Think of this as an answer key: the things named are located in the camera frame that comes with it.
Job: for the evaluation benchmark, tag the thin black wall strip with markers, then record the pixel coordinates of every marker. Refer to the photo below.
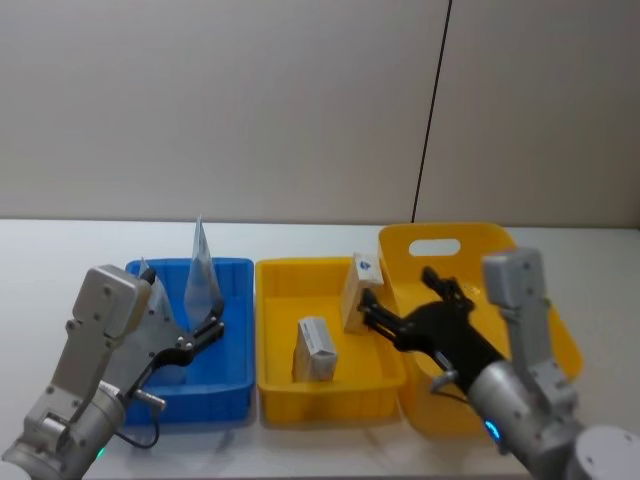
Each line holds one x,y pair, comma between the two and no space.
431,115

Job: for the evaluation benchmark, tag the yellow plastic bin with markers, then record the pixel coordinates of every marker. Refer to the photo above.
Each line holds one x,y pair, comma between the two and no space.
280,310

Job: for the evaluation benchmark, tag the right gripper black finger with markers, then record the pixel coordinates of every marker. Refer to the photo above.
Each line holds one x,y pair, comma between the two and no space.
385,320
447,289

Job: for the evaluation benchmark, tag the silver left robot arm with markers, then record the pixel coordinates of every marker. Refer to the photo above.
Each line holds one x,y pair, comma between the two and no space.
85,320

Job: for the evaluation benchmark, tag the cardboard box with white label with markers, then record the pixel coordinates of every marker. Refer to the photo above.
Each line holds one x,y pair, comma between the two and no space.
312,350

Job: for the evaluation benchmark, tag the tall clear plastic bag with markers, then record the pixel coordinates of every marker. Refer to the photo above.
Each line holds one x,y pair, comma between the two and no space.
200,280

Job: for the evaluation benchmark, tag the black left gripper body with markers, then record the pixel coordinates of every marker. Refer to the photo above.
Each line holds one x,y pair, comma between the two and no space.
175,354

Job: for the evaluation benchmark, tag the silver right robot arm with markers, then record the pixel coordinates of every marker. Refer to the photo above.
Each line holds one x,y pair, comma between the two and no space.
525,395

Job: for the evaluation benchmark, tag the blue plastic bin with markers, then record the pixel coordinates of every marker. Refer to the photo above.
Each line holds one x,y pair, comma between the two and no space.
230,320

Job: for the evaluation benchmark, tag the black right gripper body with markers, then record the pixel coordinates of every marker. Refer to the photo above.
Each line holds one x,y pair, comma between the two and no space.
450,335

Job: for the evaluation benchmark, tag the cardboard box with blue mark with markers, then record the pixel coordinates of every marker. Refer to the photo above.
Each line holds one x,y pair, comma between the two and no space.
356,295

